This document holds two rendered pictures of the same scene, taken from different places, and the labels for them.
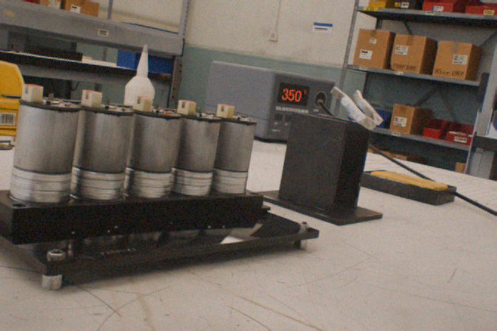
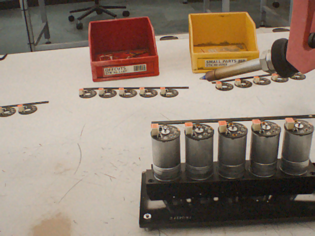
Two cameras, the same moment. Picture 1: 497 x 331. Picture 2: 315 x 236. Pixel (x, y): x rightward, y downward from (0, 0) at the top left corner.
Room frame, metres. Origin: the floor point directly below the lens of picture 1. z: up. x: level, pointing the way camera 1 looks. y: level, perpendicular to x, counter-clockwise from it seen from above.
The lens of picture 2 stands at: (0.06, -0.13, 0.99)
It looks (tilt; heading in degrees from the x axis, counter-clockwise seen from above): 29 degrees down; 49
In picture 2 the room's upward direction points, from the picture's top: 4 degrees counter-clockwise
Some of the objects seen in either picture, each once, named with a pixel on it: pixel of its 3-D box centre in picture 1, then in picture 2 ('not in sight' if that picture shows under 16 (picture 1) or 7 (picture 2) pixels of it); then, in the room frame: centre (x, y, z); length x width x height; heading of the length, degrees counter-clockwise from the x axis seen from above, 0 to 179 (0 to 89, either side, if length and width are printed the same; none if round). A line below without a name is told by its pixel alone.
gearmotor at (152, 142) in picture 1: (149, 160); (231, 154); (0.30, 0.05, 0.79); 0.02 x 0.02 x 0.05
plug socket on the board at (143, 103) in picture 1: (143, 103); (223, 126); (0.30, 0.05, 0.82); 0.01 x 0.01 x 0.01; 47
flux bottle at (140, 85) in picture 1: (140, 88); not in sight; (0.71, 0.13, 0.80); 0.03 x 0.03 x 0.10
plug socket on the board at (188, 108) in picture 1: (188, 108); (257, 125); (0.32, 0.03, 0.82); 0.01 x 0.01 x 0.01; 47
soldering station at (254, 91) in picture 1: (267, 103); not in sight; (0.89, -0.02, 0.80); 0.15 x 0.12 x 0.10; 37
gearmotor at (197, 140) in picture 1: (191, 160); (264, 152); (0.32, 0.03, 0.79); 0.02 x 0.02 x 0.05
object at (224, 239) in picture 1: (162, 232); (233, 196); (0.29, 0.03, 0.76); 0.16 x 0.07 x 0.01; 137
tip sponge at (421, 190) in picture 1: (407, 185); not in sight; (0.57, -0.15, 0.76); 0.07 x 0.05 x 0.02; 56
